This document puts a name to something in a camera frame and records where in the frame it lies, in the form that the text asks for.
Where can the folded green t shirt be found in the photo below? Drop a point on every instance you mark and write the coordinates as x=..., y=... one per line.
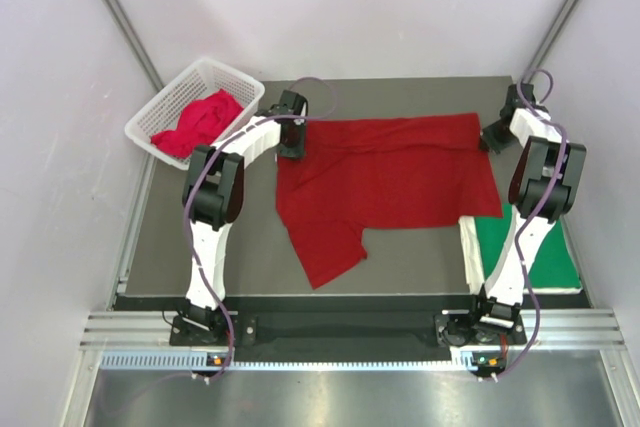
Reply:
x=550, y=257

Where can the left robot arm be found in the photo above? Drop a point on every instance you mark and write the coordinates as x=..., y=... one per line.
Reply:
x=213, y=197

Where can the dark red t shirt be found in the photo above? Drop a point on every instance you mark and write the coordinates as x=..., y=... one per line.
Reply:
x=383, y=174

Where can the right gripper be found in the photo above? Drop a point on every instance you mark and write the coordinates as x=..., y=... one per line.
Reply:
x=488, y=142

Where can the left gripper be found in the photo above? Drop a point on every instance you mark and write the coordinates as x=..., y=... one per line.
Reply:
x=296, y=151

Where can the grey slotted cable duct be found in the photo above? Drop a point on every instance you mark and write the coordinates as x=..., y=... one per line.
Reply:
x=209, y=362

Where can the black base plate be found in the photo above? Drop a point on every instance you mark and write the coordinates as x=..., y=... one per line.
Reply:
x=339, y=329

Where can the pink red t shirt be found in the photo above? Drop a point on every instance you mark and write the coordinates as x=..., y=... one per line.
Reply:
x=201, y=123

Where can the folded white t shirt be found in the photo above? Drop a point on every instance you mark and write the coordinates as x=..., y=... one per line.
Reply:
x=470, y=252

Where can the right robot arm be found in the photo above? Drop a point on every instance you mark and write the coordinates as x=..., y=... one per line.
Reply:
x=543, y=188

